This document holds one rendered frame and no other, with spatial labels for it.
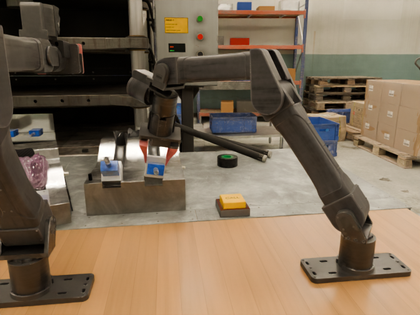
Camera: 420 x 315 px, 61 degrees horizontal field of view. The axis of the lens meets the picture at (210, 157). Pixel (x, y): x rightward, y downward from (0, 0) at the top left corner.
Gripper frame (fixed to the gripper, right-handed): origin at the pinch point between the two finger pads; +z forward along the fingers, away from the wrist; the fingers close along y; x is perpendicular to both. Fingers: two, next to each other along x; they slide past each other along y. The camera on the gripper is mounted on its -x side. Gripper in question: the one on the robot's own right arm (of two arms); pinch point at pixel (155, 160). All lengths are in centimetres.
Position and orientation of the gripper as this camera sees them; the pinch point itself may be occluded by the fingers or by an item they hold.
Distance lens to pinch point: 94.8
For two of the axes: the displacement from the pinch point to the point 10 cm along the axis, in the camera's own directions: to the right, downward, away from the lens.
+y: -9.8, -1.2, -1.9
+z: -2.0, 8.1, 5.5
